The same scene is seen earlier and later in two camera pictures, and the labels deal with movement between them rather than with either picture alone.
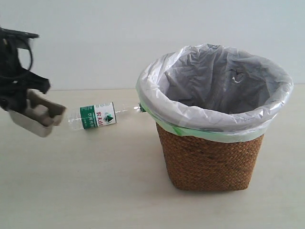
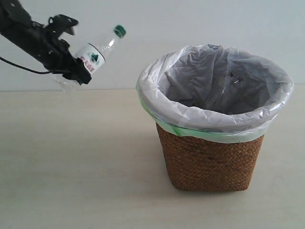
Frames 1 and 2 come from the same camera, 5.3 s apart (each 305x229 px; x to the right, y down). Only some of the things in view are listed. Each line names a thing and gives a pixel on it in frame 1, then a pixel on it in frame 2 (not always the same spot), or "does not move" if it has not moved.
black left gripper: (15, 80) to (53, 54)
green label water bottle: (99, 115) to (93, 56)
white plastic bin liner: (215, 91) does not move
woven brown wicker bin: (202, 166) does not move
